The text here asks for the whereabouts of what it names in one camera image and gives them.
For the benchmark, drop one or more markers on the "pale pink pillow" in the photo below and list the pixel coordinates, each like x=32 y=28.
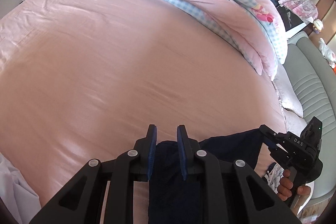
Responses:
x=291 y=108

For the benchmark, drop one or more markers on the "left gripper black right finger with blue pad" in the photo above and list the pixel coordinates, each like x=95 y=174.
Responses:
x=230 y=192

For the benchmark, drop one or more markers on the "person's right hand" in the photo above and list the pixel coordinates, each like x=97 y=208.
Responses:
x=285 y=187

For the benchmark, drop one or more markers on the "light blue printed garment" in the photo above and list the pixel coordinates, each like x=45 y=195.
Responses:
x=273 y=176

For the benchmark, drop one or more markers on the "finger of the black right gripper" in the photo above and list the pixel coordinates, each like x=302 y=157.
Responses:
x=267 y=135

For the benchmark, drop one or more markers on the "navy shorts with white stripes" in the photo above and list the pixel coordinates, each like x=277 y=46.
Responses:
x=174 y=200

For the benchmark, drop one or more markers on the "grey green padded headboard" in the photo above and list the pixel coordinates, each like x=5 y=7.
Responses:
x=313 y=82

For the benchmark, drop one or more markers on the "pink printed cloth hanging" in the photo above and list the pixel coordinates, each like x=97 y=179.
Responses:
x=306 y=10

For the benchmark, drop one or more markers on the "white cloth at bedside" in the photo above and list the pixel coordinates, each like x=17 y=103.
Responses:
x=19 y=198

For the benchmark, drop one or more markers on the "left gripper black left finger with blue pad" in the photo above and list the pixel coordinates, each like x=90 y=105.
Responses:
x=102 y=192

